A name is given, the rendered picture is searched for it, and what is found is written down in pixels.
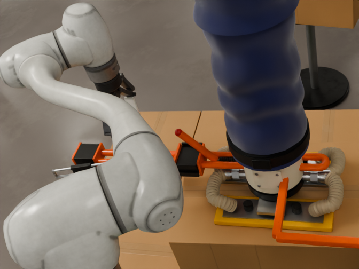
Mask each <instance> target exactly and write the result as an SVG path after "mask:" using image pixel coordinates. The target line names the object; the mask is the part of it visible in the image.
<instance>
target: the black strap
mask: <svg viewBox="0 0 359 269"><path fill-rule="evenodd" d="M226 138H227V142H228V146H229V150H230V152H231V154H232V155H233V156H234V157H235V158H236V159H237V160H238V161H240V162H241V163H243V164H246V165H249V166H251V167H253V169H265V170H271V169H272V168H273V167H278V166H281V165H284V164H287V163H289V162H291V161H293V160H295V159H296V158H297V157H299V156H300V155H301V154H302V153H303V152H304V151H305V149H306V148H307V146H308V144H309V140H310V128H309V122H308V119H307V129H306V132H305V135H304V136H303V138H302V139H301V140H300V141H299V142H298V143H296V144H295V145H293V146H292V147H290V148H289V149H287V150H285V151H282V152H278V153H274V154H270V155H256V154H249V153H245V152H244V151H242V150H241V149H239V148H238V147H237V146H235V145H234V144H233V143H232V141H231V139H230V137H229V135H228V132H227V131H226Z"/></svg>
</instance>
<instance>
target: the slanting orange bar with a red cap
mask: <svg viewBox="0 0 359 269"><path fill-rule="evenodd" d="M175 135H176V136H178V137H179V138H181V139H182V140H183V141H185V142H186V143H187V144H189V145H190V146H191V147H193V148H194V149H196V150H197V151H198V152H199V153H201V154H202V155H204V156H205V157H207V158H208V159H209V160H211V161H217V160H218V157H217V156H216V155H215V154H213V153H212V152H211V151H209V150H208V149H207V148H205V147H204V146H203V145H201V144H200V143H198V142H197V141H196V140H194V139H193V138H192V137H190V136H189V135H188V134H186V133H185V132H184V131H182V130H181V129H176V130H175Z"/></svg>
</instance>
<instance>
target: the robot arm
mask: <svg viewBox="0 0 359 269"><path fill-rule="evenodd" d="M62 24H63V25H62V26H61V27H60V28H59V29H57V30H55V31H52V32H50V33H47V34H42V35H38V36H35V37H32V38H30V39H27V40H25V41H23V42H21V43H19V44H17V45H15V46H13V47H11V48H10V49H8V50H7V51H6V52H4V53H3V54H2V55H1V57H0V77H1V79H2V81H3V82H4V83H5V84H7V85H8V86H10V87H13V88H25V87H26V88H28V89H30V90H33V91H35V93H36V94H37V95H38V96H39V97H41V98H42V99H44V100H45V101H48V102H50V103H52V104H55V105H58V106H60V107H63V108H67V109H70V110H73V111H75V112H78V113H81V114H84V115H87V116H90V117H93V118H96V119H98V120H101V121H102V123H103V130H104V135H105V136H111V138H112V142H113V158H111V159H110V160H108V161H106V162H104V163H102V164H100V165H98V166H96V167H93V168H90V169H87V170H82V171H78V172H76V173H73V174H71V175H69V176H66V177H64V178H61V179H59V180H57V181H54V182H52V183H50V184H48V185H46V186H44V187H42V188H40V189H38V190H36V191H35V192H33V193H31V194H30V195H29V196H27V197H26V198H25V199H23V200H22V201H21V202H20V203H19V204H18V205H17V206H16V207H15V209H14V210H13V211H12V212H11V213H10V214H9V215H8V217H7V218H6V219H5V221H4V225H3V231H4V238H5V242H6V246H7V249H8V251H9V254H10V256H11V258H12V259H13V260H14V262H15V263H17V264H18V265H20V266H21V267H22V268H24V269H121V266H120V264H119V257H120V245H119V236H120V235H122V234H124V233H127V232H130V231H133V230H136V229H139V230H141V231H143V232H150V233H159V232H163V231H165V230H168V229H170V228H172V227H173V226H174V225H175V224H176V223H177V222H178V221H179V219H180V217H181V215H182V212H183V206H184V195H183V187H182V181H181V177H180V173H179V171H178V168H177V165H176V163H175V161H174V159H173V157H172V154H171V153H170V151H169V150H168V148H167V147H166V146H165V145H164V143H163V142H162V140H161V139H160V137H159V136H158V135H157V134H156V133H155V132H154V130H153V129H152V128H151V127H150V126H149V125H148V124H147V122H146V121H145V120H144V119H143V118H142V116H141V115H140V112H139V110H138V107H137V104H136V102H135V99H134V96H136V93H135V92H133V91H134V90H135V87H134V86H133V85H132V84H131V83H130V82H129V81H128V80H127V79H126V78H125V76H124V74H123V73H119V70H120V66H119V63H118V61H117V58H116V55H115V52H114V50H113V42H112V38H111V34H110V31H109V29H108V27H107V25H106V23H105V21H104V20H103V19H102V17H101V15H100V13H99V12H98V10H97V9H96V8H95V7H94V6H93V5H92V4H90V3H85V2H82V3H75V4H72V5H70V6H69V7H67V8H66V9H65V11H64V14H63V20H62ZM76 66H83V67H84V69H85V71H86V73H87V75H88V78H89V79H90V80H91V81H92V82H94V84H95V87H96V89H97V91H96V90H92V89H87V88H83V87H80V86H76V85H71V84H67V83H63V82H60V81H59V80H60V78H61V75H62V74H63V71H65V70H67V69H69V68H72V67H76ZM120 86H122V87H123V88H122V87H120ZM120 95H123V96H126V97H124V99H125V101H124V100H123V99H121V98H120V97H121V96H120Z"/></svg>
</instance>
